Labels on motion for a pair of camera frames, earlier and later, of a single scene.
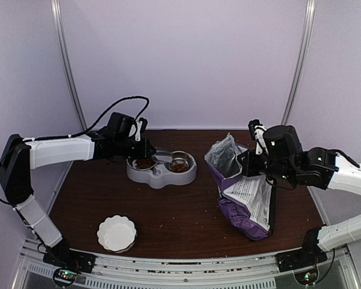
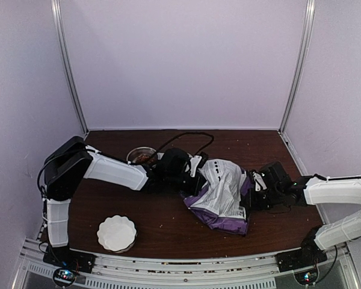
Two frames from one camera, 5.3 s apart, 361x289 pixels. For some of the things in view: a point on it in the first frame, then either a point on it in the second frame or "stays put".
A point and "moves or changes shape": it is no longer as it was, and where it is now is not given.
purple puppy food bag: x=246 y=202 moves or changes shape
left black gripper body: x=137 y=153 → x=190 y=189
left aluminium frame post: x=56 y=17 stays put
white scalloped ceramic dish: x=117 y=233 stays put
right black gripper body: x=251 y=170 → x=260 y=203
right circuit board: x=307 y=277 stays put
